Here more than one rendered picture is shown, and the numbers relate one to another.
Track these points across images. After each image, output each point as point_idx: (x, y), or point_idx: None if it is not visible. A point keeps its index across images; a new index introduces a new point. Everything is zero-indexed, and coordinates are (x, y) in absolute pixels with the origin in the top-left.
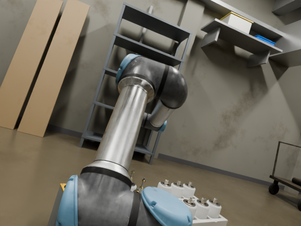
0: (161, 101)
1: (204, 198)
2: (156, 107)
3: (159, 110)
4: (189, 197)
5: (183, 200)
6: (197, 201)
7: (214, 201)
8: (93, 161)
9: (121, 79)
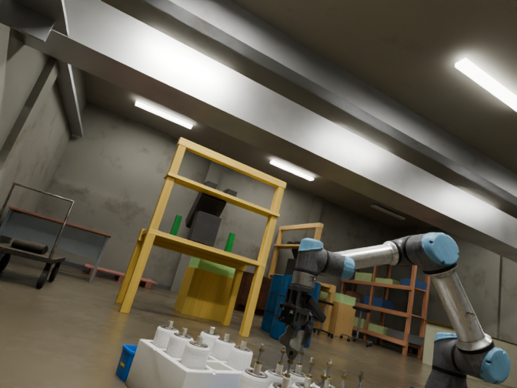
0: (398, 260)
1: (226, 333)
2: (373, 259)
3: (378, 263)
4: (245, 342)
5: (244, 349)
6: (228, 342)
7: (213, 331)
8: (484, 336)
9: (455, 263)
